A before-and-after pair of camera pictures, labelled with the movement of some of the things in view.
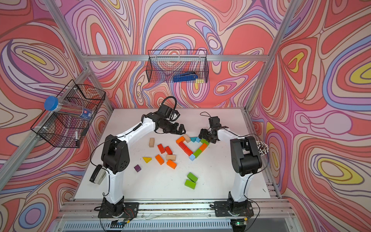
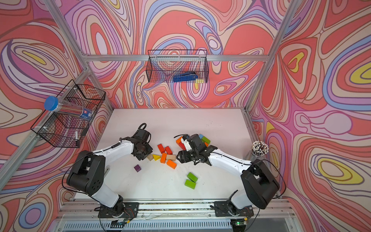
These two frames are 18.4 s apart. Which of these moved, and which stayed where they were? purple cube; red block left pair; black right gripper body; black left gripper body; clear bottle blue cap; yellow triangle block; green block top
Moved: black right gripper body; black left gripper body; yellow triangle block
Stayed: purple cube; clear bottle blue cap; red block left pair; green block top
